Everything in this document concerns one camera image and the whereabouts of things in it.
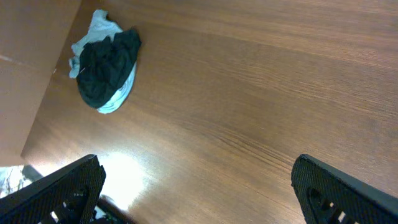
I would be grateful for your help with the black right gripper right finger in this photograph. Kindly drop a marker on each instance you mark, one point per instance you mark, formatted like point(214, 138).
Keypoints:
point(328, 195)

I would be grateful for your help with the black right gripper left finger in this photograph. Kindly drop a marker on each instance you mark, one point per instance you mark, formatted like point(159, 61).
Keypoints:
point(68, 195)

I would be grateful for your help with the black garment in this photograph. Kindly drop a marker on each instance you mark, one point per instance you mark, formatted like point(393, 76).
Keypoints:
point(105, 66)

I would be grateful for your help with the grey garment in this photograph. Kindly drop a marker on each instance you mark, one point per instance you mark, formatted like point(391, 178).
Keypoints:
point(100, 28)

